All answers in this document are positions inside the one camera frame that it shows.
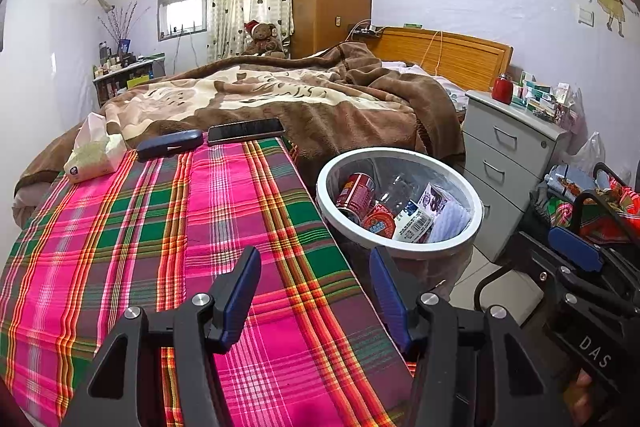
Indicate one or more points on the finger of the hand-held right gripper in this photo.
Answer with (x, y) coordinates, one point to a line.
(575, 248)
(545, 277)

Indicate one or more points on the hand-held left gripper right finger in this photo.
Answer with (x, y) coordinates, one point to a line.
(392, 302)

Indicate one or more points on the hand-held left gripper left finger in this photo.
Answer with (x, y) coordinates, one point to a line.
(240, 302)

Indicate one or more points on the white trash bin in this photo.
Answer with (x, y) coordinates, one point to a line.
(425, 253)

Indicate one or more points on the red round lid cup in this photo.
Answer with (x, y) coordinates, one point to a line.
(380, 222)

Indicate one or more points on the pink box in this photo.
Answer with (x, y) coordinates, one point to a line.
(412, 222)

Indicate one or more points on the lavender white cloth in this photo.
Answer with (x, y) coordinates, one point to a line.
(450, 224)

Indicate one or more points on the printed paper wrapper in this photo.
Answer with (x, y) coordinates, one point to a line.
(432, 199)

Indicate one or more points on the red can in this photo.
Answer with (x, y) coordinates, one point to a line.
(352, 197)

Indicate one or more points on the clear plastic bottle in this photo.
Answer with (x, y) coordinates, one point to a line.
(395, 189)

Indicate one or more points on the person's right hand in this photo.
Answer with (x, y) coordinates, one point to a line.
(582, 387)

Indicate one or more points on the colourful woven bag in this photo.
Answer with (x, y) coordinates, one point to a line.
(570, 212)

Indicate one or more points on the white plastic bag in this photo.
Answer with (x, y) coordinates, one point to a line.
(590, 154)

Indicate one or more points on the grey drawer nightstand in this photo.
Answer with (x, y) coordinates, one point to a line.
(500, 172)

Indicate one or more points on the pink green plaid cloth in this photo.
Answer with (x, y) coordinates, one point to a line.
(150, 232)

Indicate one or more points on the group of medicine boxes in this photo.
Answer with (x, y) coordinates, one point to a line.
(537, 97)

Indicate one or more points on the black smartphone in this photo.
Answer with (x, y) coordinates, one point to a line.
(245, 131)

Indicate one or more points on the red jar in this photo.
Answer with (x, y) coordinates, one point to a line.
(501, 91)

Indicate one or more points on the dark blue glasses case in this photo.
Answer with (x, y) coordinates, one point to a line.
(170, 143)

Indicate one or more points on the white pink bedsheet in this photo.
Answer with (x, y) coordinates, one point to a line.
(450, 89)

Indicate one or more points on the brown printed blanket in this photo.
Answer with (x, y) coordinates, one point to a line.
(325, 107)

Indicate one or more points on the pale yellow tissue pack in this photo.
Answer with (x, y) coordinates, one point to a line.
(92, 157)

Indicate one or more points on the wooden headboard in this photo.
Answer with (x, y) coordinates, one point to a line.
(460, 57)

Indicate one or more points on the cluttered shelf desk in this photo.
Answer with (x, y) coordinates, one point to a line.
(125, 77)

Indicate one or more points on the brown teddy bear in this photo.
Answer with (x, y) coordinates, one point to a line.
(262, 39)

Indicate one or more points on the small window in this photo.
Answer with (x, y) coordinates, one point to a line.
(182, 14)

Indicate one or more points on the dried branches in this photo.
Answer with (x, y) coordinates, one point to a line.
(122, 24)

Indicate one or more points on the white wall outlet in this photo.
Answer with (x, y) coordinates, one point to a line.
(586, 16)

